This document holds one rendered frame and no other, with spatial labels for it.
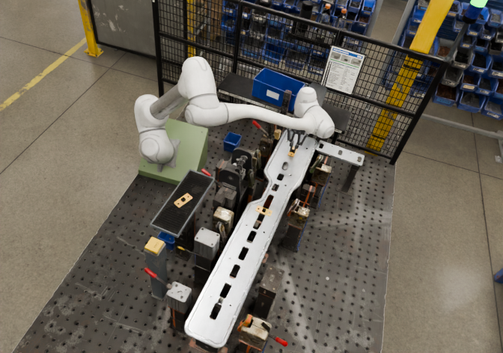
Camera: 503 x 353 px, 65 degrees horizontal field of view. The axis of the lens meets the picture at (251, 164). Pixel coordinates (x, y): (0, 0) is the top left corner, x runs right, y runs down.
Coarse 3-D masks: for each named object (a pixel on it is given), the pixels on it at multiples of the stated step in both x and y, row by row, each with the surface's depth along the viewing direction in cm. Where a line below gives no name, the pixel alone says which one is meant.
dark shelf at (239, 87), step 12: (228, 84) 272; (240, 84) 273; (252, 84) 275; (240, 96) 265; (252, 96) 265; (276, 108) 260; (324, 108) 265; (336, 108) 266; (336, 120) 258; (348, 120) 259
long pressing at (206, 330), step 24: (288, 144) 242; (312, 144) 244; (264, 168) 226; (288, 168) 228; (264, 192) 214; (288, 192) 216; (240, 240) 192; (264, 240) 194; (216, 264) 182; (240, 264) 184; (216, 288) 175; (240, 288) 176; (192, 312) 166; (192, 336) 160; (216, 336) 161
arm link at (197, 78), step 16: (192, 64) 178; (208, 64) 183; (192, 80) 177; (208, 80) 179; (144, 96) 227; (176, 96) 194; (192, 96) 178; (144, 112) 220; (160, 112) 213; (144, 128) 226; (160, 128) 228
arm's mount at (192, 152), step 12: (168, 120) 248; (168, 132) 248; (180, 132) 247; (192, 132) 246; (204, 132) 246; (180, 144) 247; (192, 144) 246; (204, 144) 248; (180, 156) 247; (192, 156) 246; (204, 156) 256; (144, 168) 248; (156, 168) 248; (168, 168) 247; (180, 168) 246; (192, 168) 246; (168, 180) 248; (180, 180) 246
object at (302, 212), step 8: (296, 208) 207; (304, 208) 204; (296, 216) 204; (304, 216) 202; (288, 224) 211; (296, 224) 208; (304, 224) 207; (288, 232) 216; (296, 232) 213; (288, 240) 221; (296, 240) 218; (288, 248) 226; (296, 248) 227
